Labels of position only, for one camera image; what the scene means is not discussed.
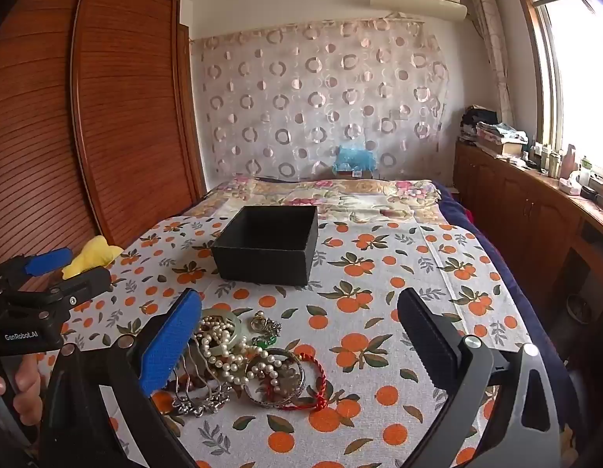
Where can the circle pattern curtain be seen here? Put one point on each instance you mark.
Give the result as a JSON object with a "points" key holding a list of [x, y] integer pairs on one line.
{"points": [[306, 97]]}

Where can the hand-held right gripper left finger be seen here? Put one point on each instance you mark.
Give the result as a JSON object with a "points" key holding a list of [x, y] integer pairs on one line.
{"points": [[169, 346]]}

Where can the stack of clothes and books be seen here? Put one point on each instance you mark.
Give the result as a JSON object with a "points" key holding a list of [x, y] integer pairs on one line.
{"points": [[491, 131]]}

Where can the yellow cloth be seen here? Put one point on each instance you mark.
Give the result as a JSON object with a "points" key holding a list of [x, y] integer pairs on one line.
{"points": [[94, 253]]}

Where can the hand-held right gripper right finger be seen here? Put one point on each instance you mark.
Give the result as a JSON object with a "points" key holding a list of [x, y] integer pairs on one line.
{"points": [[425, 331]]}

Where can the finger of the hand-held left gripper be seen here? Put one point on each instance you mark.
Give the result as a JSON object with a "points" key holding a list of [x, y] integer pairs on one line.
{"points": [[48, 261], [87, 282]]}

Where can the silver bangle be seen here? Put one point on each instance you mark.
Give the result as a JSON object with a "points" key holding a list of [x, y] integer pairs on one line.
{"points": [[277, 402]]}

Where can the wooden cabinet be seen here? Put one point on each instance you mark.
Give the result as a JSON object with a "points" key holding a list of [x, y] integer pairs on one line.
{"points": [[515, 204]]}

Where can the window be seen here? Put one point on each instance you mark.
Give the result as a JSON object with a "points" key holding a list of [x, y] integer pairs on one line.
{"points": [[584, 83]]}

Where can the pink bottle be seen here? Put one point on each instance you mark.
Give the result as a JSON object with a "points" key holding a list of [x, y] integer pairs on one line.
{"points": [[569, 161]]}

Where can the pale green jade bangle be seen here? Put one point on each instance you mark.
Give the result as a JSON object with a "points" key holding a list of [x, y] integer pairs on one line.
{"points": [[235, 324]]}

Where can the row of small bottles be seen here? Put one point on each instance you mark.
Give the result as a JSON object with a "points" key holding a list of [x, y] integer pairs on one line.
{"points": [[550, 161]]}

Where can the green gem brooch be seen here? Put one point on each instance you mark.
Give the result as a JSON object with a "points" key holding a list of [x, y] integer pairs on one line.
{"points": [[263, 340]]}

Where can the person's left hand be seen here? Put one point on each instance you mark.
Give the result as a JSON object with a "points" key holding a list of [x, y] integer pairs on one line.
{"points": [[27, 385]]}

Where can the black box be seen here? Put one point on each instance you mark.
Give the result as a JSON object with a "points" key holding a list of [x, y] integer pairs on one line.
{"points": [[262, 258]]}

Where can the floral bedsheet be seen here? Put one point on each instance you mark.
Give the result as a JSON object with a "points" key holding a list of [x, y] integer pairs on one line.
{"points": [[360, 200]]}

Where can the dark blue blanket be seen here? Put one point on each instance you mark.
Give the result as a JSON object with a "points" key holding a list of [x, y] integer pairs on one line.
{"points": [[469, 234]]}

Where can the pale patterned side curtain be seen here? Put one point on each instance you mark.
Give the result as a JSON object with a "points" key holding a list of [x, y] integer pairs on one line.
{"points": [[489, 48]]}

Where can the orange fruit print cloth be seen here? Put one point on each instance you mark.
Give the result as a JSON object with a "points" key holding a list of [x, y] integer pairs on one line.
{"points": [[369, 312]]}

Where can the wooden wardrobe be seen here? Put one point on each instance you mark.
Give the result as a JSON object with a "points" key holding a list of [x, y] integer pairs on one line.
{"points": [[126, 107]]}

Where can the blue plastic bag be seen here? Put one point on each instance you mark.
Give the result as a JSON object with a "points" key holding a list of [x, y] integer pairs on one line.
{"points": [[352, 158]]}

